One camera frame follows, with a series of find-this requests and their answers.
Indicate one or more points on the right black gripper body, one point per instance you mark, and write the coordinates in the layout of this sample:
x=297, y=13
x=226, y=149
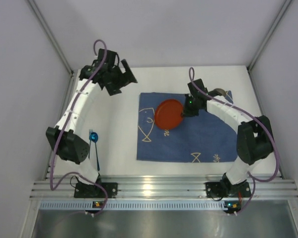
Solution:
x=187, y=110

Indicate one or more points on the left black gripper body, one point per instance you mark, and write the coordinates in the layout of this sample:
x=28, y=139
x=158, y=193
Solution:
x=121, y=79

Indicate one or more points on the brown paper cup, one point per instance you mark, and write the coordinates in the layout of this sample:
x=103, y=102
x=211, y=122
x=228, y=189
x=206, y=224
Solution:
x=217, y=92

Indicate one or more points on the red plate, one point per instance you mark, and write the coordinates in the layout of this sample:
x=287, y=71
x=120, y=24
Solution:
x=168, y=114

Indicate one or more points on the blue fish placemat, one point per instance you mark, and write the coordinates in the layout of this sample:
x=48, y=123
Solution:
x=202, y=139

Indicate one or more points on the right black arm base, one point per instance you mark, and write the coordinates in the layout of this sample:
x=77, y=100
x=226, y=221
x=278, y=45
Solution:
x=216, y=190

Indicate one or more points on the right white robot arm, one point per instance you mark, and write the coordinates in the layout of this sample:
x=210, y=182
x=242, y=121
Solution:
x=254, y=141

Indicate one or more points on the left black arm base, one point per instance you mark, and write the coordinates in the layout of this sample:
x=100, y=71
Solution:
x=83, y=190

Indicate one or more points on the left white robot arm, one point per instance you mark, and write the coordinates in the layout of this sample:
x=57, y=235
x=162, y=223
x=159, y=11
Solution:
x=65, y=137

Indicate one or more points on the blue metal spoon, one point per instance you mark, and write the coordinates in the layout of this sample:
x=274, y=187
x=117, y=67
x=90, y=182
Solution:
x=94, y=138

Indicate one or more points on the aluminium mounting rail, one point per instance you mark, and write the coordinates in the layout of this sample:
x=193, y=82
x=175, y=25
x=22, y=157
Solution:
x=158, y=180

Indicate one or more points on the slotted cable duct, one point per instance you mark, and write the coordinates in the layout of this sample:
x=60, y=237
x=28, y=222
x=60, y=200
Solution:
x=139, y=205

